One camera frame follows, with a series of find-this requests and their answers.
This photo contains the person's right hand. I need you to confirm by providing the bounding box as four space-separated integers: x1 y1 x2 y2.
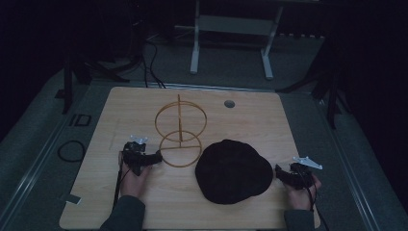
283 174 322 212

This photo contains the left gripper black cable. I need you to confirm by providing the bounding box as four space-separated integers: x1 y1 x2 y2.
112 153 133 210

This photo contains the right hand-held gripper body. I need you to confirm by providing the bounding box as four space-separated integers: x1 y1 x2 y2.
282 155 323 191

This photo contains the gold wire hat stand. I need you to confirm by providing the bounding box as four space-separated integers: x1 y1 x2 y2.
154 93 208 168

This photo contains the black tripod stand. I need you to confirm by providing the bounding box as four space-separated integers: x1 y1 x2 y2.
54 52 131 116
274 38 352 130

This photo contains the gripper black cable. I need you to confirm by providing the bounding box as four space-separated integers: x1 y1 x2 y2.
299 172 331 231
112 153 133 210

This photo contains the black cable loop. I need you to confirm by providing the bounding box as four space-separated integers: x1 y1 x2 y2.
57 140 88 164

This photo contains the black hat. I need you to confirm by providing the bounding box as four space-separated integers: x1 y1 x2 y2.
194 139 274 206

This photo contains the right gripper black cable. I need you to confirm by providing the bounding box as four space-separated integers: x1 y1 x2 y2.
299 172 331 231

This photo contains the person's left hand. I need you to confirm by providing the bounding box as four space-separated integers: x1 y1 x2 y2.
119 163 152 199

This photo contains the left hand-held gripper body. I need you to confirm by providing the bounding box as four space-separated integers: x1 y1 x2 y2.
121 134 152 176

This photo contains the black floor cable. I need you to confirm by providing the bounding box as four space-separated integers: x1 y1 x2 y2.
140 38 167 90

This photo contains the white metal table frame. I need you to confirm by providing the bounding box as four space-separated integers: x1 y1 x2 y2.
174 0 286 81

